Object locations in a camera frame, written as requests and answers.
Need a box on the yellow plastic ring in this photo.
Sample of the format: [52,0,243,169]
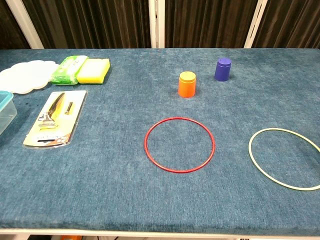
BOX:
[248,127,320,191]

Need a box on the orange cup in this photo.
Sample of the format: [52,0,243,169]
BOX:
[177,71,197,99]

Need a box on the purple cup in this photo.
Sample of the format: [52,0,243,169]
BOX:
[214,57,232,82]

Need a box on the blue tablecloth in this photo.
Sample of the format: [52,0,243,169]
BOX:
[0,48,320,237]

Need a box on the yellow sponge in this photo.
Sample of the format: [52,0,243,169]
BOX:
[76,58,111,85]

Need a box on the razor in blister pack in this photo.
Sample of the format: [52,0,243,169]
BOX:
[22,90,88,150]

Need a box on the green wet wipes pack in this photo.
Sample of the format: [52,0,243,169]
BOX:
[50,55,89,86]

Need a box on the dark brown curtain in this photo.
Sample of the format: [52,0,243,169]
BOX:
[0,0,320,50]

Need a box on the white scalloped plastic plate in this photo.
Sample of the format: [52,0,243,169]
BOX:
[0,59,61,95]

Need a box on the clear container with teal lid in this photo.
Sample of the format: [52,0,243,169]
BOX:
[0,90,18,137]

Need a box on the red plastic ring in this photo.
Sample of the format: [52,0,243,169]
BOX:
[144,116,216,174]

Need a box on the beige wooden furniture leg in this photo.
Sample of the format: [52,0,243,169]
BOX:
[148,0,166,49]

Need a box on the slotted white frame post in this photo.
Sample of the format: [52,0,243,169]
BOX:
[243,0,268,49]

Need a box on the slanted white frame post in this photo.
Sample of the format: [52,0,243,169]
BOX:
[5,0,45,50]

